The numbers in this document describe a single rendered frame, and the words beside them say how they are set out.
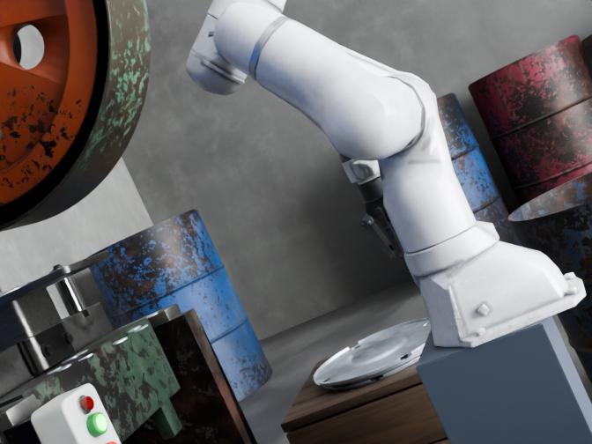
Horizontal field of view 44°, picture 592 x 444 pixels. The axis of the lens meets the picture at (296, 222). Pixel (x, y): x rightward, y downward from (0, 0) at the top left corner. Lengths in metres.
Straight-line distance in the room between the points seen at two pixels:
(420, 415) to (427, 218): 0.49
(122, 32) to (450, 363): 0.90
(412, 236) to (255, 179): 3.51
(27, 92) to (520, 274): 1.07
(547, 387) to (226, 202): 3.70
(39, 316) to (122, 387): 0.17
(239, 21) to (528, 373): 0.64
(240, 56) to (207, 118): 3.49
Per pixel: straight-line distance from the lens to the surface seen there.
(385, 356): 1.48
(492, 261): 1.03
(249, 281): 4.62
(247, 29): 1.10
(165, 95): 4.69
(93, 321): 1.40
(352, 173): 1.42
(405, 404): 1.39
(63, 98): 1.56
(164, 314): 1.38
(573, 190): 1.96
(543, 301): 1.04
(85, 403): 0.94
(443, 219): 1.02
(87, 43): 1.54
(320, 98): 1.01
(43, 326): 1.24
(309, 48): 1.06
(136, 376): 1.28
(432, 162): 1.05
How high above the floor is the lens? 0.73
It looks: 2 degrees down
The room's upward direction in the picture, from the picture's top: 25 degrees counter-clockwise
